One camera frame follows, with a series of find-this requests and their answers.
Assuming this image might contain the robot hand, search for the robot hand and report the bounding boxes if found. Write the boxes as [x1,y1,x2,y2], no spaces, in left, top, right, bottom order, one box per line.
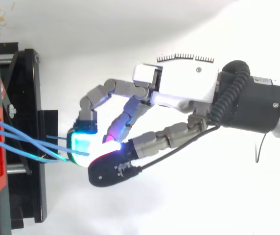
[66,53,221,188]

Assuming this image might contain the black stand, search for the black stand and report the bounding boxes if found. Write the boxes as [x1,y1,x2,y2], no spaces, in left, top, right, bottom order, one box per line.
[0,6,59,235]

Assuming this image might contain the black coiled cable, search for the black coiled cable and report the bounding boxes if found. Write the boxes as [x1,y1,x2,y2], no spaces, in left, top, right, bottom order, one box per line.
[208,60,251,127]

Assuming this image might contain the thin black cable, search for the thin black cable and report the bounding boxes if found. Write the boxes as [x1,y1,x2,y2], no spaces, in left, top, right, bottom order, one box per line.
[137,123,221,172]

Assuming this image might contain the blue cable bundle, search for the blue cable bundle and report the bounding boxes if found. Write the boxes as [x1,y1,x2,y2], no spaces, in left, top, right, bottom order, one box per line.
[0,116,90,164]

